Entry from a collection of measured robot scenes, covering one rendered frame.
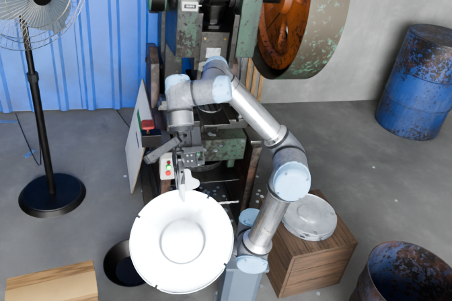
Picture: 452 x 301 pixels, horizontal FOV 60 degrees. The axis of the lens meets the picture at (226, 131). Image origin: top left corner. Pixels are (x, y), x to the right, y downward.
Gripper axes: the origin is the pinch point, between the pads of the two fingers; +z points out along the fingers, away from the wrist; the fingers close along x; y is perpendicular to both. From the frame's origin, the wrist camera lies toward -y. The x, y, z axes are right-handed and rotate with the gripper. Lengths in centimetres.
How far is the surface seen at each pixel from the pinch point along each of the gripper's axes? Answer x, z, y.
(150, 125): 77, -35, 1
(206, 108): 82, -44, 31
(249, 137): 86, -27, 55
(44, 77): 206, -101, -62
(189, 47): 61, -69, 21
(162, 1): 50, -85, 8
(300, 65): 43, -53, 68
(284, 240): 73, 27, 62
